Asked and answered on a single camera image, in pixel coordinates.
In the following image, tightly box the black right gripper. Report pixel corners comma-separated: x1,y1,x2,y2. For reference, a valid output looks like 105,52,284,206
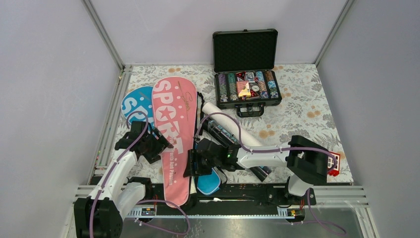
183,149,221,178

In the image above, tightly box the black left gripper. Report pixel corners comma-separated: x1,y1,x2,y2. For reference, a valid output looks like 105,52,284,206
143,128,172,163

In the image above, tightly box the black shuttlecock tube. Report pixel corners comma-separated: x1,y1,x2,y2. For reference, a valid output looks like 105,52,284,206
202,118,271,181

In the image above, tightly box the white cardboard tube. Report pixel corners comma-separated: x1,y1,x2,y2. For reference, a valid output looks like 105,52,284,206
203,102,263,146

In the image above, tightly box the blue racket cover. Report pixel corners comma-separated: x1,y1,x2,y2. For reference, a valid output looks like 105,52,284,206
121,86,222,195

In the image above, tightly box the pink racket cover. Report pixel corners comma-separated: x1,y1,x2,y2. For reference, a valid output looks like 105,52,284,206
152,76,198,208

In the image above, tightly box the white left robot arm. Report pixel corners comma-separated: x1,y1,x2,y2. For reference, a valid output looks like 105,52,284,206
74,121,173,238

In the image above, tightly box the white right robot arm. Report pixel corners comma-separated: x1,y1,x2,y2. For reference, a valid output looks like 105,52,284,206
183,135,337,204

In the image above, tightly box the black poker chip case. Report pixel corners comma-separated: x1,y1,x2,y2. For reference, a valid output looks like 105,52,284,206
212,29,282,118

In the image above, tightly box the red grid block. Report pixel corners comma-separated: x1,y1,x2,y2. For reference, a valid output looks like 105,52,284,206
327,151,341,177

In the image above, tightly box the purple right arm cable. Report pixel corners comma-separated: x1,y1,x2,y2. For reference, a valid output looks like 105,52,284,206
195,112,339,172

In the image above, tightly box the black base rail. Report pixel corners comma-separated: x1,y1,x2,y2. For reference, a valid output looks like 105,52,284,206
92,182,317,217

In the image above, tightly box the aluminium slotted rail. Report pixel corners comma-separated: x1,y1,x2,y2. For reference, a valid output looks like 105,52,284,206
125,206,305,219

